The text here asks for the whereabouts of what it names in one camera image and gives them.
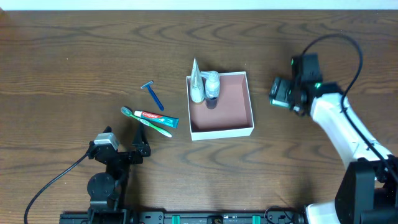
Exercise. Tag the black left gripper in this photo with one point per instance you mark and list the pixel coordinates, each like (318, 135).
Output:
(121, 156)

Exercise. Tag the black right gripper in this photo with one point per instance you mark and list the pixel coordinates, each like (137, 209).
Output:
(298, 98)

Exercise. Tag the Colgate toothpaste tube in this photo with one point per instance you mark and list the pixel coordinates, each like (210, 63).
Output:
(157, 118)

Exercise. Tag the clear bottle with dark cap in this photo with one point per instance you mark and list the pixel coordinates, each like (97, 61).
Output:
(212, 88)

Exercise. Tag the white Pantene tube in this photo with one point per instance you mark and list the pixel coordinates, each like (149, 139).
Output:
(197, 91)

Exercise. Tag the green white soap packet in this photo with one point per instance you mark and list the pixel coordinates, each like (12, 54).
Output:
(279, 103)

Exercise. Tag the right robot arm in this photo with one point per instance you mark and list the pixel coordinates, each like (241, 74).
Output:
(368, 191)

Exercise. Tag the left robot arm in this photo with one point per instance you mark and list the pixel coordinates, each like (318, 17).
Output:
(107, 189)

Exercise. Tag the green toothbrush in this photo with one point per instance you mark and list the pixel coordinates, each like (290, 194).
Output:
(127, 112)

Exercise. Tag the blue disposable razor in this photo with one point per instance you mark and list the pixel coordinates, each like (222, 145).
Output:
(152, 93)

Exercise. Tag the white box with pink interior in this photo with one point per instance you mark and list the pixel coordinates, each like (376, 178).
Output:
(232, 117)

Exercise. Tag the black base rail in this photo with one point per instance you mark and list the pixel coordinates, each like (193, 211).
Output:
(156, 217)

